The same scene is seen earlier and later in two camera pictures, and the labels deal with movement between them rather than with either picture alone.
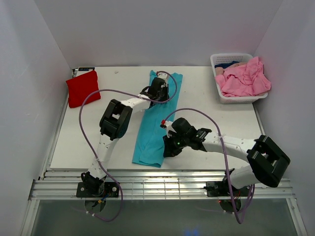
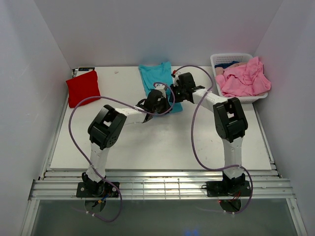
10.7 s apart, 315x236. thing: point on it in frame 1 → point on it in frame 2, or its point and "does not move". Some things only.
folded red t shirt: x=79 y=88 does not move
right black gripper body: x=175 y=143 → x=177 y=94
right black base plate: x=222 y=189 does not move
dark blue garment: x=225 y=65 does not move
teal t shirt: x=149 y=150 → x=159 y=75
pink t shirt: x=248 y=79 does not move
